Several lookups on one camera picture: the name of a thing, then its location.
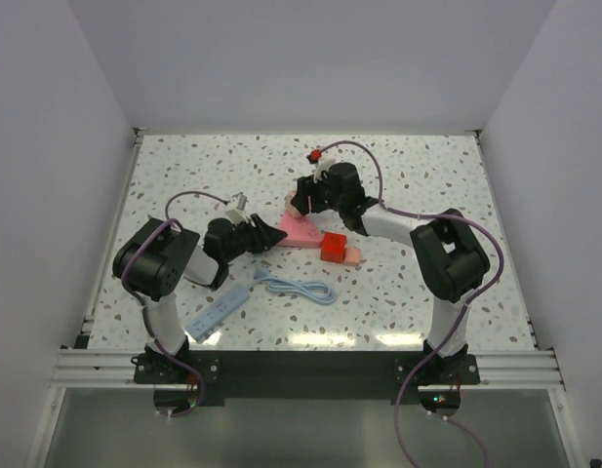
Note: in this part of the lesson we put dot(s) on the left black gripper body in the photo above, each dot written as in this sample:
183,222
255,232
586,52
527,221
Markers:
243,239

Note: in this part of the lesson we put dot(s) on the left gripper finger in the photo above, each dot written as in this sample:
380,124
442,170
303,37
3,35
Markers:
264,240
260,226

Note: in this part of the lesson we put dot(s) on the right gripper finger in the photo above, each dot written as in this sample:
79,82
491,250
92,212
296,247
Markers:
321,178
310,196

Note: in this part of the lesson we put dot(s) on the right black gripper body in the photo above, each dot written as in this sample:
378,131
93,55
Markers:
335,203

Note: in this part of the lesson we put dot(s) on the beige cube socket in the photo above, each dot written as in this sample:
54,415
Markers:
290,208

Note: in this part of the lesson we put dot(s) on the pink triangular power socket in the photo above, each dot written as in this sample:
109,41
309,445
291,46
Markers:
300,232

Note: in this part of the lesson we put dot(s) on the red cube socket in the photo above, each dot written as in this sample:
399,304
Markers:
333,247

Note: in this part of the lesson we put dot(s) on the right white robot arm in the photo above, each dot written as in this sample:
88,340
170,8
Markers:
451,260

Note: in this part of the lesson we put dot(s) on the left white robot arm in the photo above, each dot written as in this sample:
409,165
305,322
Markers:
152,262

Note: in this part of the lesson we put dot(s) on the small pink plug adapter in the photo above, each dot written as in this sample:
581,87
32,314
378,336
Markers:
352,257

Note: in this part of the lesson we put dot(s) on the light blue power strip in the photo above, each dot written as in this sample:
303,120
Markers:
204,324

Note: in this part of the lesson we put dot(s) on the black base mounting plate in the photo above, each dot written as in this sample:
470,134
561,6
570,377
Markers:
209,378

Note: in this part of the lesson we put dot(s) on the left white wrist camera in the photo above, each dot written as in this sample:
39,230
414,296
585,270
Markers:
235,209

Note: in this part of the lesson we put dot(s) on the aluminium frame rail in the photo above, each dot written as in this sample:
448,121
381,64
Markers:
93,369

